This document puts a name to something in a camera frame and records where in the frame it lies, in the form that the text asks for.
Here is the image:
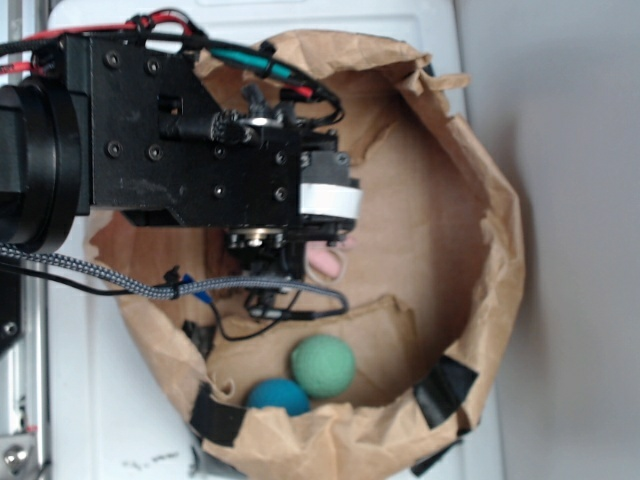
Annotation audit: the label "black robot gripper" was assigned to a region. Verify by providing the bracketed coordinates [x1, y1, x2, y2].
[58, 32, 363, 321]

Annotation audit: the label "pink plush bunny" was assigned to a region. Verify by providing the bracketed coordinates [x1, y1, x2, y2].
[306, 237, 356, 280]

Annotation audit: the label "blue foam ball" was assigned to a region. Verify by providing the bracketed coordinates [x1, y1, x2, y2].
[246, 378, 311, 416]

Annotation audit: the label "green foam ball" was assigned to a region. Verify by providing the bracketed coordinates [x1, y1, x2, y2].
[290, 335, 356, 399]

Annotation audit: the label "brown paper bag bin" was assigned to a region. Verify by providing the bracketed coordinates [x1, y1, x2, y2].
[118, 30, 525, 479]

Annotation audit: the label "red and green wires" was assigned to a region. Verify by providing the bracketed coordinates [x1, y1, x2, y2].
[0, 8, 346, 126]

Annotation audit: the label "grey braided cable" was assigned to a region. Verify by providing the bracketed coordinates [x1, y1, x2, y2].
[0, 242, 349, 319]

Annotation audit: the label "black mounting bracket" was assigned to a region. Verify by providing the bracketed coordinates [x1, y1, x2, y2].
[0, 262, 24, 355]

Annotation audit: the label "aluminium frame rail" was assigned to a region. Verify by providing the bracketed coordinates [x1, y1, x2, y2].
[0, 0, 54, 480]

